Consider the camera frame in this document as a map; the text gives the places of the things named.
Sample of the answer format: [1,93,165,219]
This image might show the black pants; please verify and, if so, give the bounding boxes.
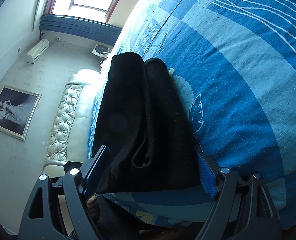
[92,52,200,193]

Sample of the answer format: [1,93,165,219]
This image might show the cream tufted leather headboard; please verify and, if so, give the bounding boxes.
[43,69,101,178]

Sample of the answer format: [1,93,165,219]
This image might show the framed wall picture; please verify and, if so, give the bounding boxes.
[0,85,41,141]

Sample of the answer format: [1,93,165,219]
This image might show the left blue curtain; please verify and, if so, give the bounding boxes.
[39,14,122,47]

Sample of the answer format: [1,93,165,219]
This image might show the white box fan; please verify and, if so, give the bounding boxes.
[92,44,112,59]

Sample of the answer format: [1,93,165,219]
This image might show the white wall air conditioner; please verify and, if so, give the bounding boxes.
[26,38,50,64]

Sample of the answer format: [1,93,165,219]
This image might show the person's left hand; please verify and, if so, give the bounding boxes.
[87,194,101,222]

